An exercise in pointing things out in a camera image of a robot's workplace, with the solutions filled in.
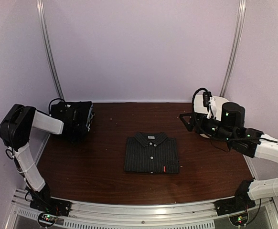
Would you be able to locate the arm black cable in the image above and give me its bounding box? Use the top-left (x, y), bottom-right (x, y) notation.
top-left (191, 87), bottom-right (278, 152)
top-left (5, 98), bottom-right (67, 160)

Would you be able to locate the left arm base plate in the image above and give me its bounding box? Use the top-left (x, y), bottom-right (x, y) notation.
top-left (30, 196), bottom-right (71, 217)

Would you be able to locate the black pinstriped long sleeve shirt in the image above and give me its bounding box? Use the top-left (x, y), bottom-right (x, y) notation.
top-left (124, 132), bottom-right (180, 174)

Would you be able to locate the right aluminium post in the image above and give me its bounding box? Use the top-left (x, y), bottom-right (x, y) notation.
top-left (220, 0), bottom-right (246, 97)

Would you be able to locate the white plastic tub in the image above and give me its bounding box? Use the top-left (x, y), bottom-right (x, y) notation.
top-left (192, 94), bottom-right (229, 141)

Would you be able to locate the aluminium post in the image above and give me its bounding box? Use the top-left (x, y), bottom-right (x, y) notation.
top-left (36, 0), bottom-right (64, 99)
top-left (220, 0), bottom-right (246, 97)

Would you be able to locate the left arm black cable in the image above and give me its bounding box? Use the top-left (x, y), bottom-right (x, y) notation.
top-left (5, 98), bottom-right (67, 160)

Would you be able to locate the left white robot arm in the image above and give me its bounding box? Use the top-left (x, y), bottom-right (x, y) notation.
top-left (0, 98), bottom-right (94, 212)

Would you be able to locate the left aluminium post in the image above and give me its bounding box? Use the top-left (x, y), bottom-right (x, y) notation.
top-left (36, 0), bottom-right (64, 99)

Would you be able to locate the circuit board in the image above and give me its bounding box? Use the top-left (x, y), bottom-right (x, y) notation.
top-left (229, 213), bottom-right (249, 227)
top-left (37, 212), bottom-right (57, 227)

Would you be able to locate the aluminium front rail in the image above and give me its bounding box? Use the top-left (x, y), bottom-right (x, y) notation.
top-left (10, 183), bottom-right (277, 229)

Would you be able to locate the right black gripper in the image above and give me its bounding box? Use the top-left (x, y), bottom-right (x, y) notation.
top-left (180, 112), bottom-right (235, 145)

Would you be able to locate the stack of folded shirts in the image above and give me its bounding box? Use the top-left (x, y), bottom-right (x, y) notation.
top-left (49, 101), bottom-right (95, 134)

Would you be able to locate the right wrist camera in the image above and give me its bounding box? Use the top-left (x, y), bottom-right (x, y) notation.
top-left (203, 91), bottom-right (217, 119)

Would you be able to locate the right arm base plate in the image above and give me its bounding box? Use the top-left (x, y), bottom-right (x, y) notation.
top-left (214, 196), bottom-right (256, 216)

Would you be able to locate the right circuit board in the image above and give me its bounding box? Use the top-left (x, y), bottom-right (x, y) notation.
top-left (229, 213), bottom-right (249, 227)

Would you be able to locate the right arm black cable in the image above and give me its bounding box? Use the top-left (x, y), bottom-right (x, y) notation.
top-left (191, 87), bottom-right (278, 152)

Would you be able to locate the left circuit board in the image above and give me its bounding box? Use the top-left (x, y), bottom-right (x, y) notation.
top-left (37, 212), bottom-right (57, 227)

